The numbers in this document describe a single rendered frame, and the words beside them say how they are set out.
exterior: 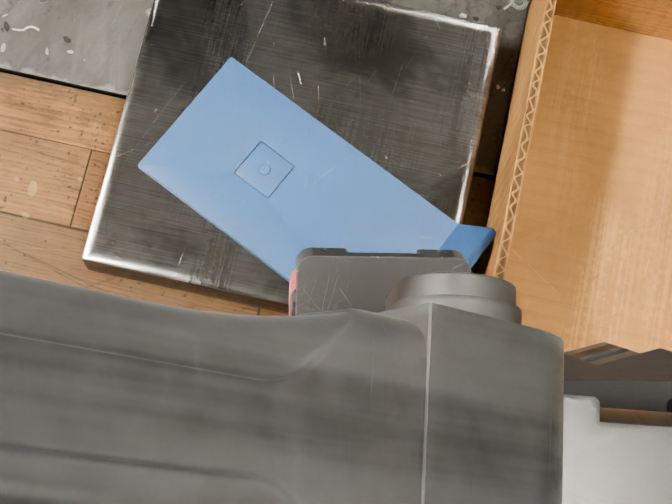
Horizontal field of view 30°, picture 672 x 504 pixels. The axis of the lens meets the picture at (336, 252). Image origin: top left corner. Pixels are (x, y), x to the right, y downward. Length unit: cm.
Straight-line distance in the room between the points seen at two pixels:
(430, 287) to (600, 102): 33
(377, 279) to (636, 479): 14
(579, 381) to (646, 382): 2
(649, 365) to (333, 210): 19
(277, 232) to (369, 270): 12
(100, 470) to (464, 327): 10
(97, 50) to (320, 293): 23
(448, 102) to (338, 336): 35
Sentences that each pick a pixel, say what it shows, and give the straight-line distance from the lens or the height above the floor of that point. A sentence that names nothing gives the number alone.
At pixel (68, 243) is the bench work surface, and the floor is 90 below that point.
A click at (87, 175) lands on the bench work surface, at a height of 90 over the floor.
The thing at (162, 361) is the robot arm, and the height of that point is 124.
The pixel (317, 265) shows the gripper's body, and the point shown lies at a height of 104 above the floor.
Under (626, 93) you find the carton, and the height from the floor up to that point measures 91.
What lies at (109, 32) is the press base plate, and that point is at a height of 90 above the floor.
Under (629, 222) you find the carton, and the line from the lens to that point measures 63.
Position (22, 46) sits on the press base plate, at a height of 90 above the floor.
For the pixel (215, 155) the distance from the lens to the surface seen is 59.
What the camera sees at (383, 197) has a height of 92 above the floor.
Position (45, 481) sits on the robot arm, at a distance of 23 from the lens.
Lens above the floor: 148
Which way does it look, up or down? 75 degrees down
